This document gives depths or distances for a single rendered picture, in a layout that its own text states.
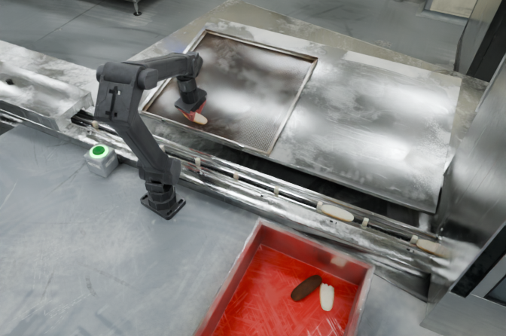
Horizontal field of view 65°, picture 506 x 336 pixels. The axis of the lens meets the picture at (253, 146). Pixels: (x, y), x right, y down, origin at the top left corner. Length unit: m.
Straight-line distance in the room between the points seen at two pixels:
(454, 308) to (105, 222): 0.94
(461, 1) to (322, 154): 3.34
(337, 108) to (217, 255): 0.67
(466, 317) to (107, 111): 0.91
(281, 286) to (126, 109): 0.61
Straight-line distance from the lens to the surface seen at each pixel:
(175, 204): 1.26
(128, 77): 0.87
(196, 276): 1.14
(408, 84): 1.60
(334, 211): 1.23
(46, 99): 1.62
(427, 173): 1.36
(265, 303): 1.10
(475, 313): 1.07
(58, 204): 1.38
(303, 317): 1.10
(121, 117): 0.86
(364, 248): 1.18
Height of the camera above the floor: 1.83
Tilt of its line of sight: 45 degrees down
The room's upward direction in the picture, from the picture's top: 3 degrees clockwise
